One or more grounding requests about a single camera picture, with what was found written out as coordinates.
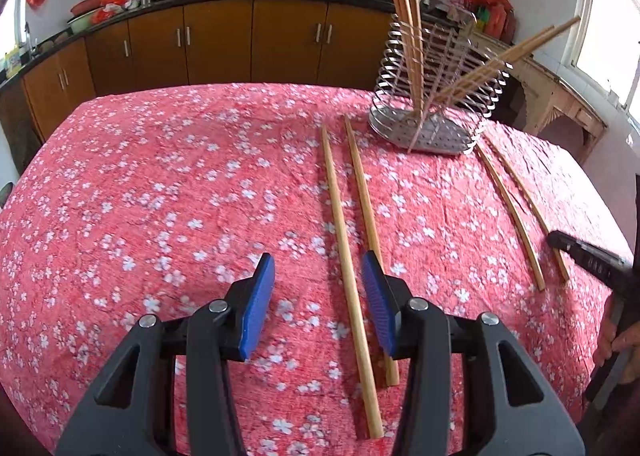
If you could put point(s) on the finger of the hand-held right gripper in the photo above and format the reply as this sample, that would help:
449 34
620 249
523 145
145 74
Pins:
585 251

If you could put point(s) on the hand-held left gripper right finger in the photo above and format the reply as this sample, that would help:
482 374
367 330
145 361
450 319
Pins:
380 306

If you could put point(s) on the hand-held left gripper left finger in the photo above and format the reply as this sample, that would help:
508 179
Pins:
257 306

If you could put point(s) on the person's right hand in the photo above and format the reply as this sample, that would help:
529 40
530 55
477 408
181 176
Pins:
631 336

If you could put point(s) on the red floral tablecloth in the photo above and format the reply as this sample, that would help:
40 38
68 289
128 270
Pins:
175 186

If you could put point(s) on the cream side table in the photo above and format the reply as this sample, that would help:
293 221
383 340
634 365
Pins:
555 101

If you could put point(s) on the green box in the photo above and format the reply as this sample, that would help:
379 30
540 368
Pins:
482 20

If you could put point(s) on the wooden lower kitchen cabinets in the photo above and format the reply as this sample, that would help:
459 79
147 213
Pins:
215 41

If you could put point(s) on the green basin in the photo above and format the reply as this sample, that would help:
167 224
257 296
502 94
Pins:
82 24

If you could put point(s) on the yellow detergent bottle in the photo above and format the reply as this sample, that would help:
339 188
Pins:
12 64

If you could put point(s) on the red basin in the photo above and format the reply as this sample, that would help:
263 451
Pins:
87 6

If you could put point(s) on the sink faucet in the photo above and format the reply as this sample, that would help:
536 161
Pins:
28 39

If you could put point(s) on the window with white frame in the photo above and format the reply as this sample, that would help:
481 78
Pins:
605 36

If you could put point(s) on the window with grey frame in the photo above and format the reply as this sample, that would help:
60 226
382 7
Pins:
10 21

